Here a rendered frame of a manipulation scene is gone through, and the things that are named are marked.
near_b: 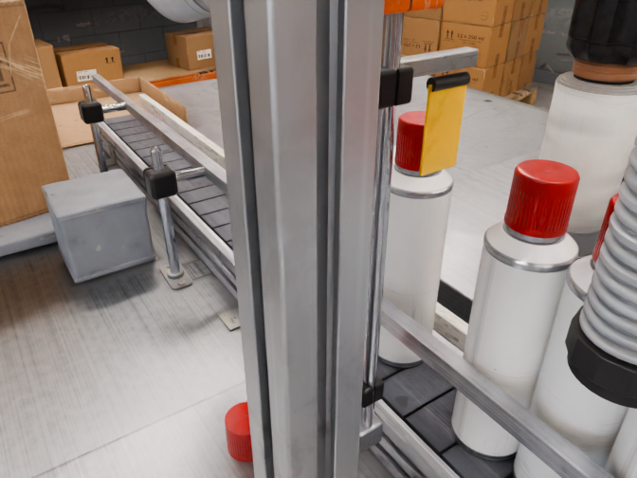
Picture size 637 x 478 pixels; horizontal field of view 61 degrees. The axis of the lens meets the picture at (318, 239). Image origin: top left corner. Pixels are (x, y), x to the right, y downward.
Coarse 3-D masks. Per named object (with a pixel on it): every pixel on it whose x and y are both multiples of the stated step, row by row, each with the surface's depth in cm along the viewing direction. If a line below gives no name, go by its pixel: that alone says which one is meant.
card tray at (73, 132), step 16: (128, 80) 131; (144, 80) 129; (48, 96) 123; (64, 96) 125; (80, 96) 127; (96, 96) 128; (128, 96) 130; (160, 96) 122; (64, 112) 119; (112, 112) 119; (128, 112) 119; (176, 112) 116; (64, 128) 110; (80, 128) 110; (64, 144) 102; (80, 144) 103
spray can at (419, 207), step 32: (416, 128) 35; (416, 160) 36; (416, 192) 37; (448, 192) 38; (416, 224) 38; (416, 256) 39; (384, 288) 42; (416, 288) 41; (416, 320) 42; (384, 352) 45
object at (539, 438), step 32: (160, 128) 72; (192, 160) 63; (224, 192) 58; (384, 320) 38; (416, 352) 36; (448, 352) 34; (480, 384) 32; (512, 416) 30; (544, 448) 29; (576, 448) 28
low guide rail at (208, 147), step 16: (144, 96) 102; (160, 112) 94; (176, 128) 89; (192, 128) 86; (192, 144) 85; (208, 144) 80; (224, 160) 76; (448, 320) 45; (448, 336) 45; (464, 336) 43
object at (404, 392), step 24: (120, 120) 100; (144, 144) 89; (192, 168) 81; (192, 192) 74; (216, 192) 74; (216, 216) 68; (384, 384) 43; (408, 384) 43; (432, 384) 43; (408, 408) 41; (432, 408) 41; (432, 432) 39; (456, 456) 37
